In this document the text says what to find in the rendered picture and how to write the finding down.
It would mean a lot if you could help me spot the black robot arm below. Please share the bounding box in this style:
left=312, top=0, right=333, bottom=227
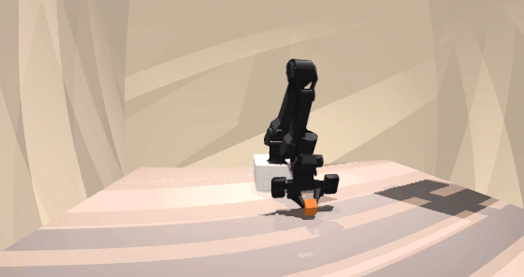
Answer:
left=264, top=59, right=324, bottom=177

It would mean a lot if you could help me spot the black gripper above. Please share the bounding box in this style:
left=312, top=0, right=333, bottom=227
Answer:
left=271, top=164, right=340, bottom=209

